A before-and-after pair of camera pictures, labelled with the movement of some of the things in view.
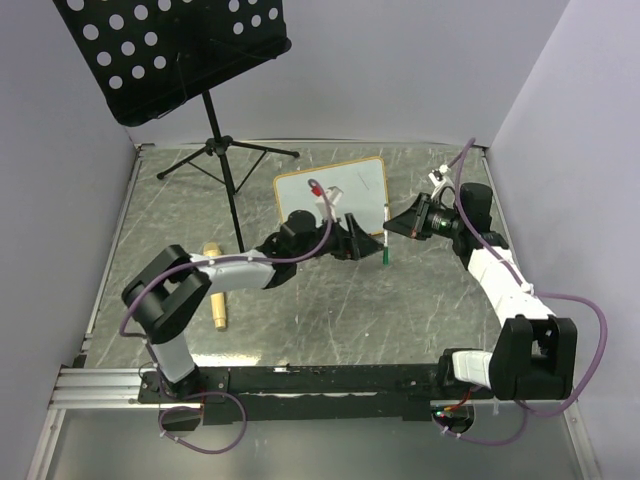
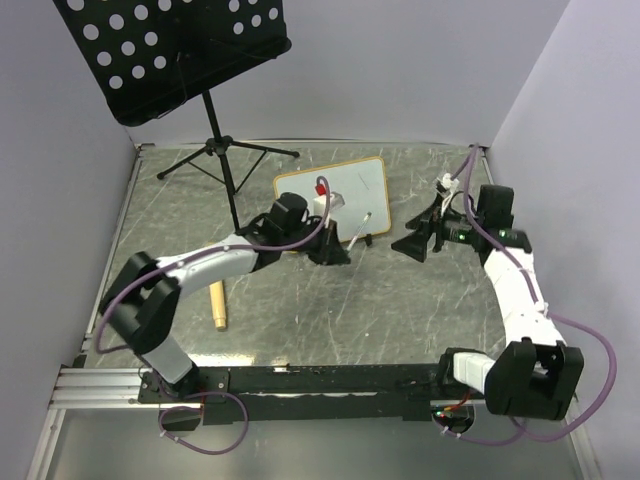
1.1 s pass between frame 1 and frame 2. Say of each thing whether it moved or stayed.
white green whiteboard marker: moved
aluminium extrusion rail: stayed
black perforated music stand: stayed
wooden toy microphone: stayed
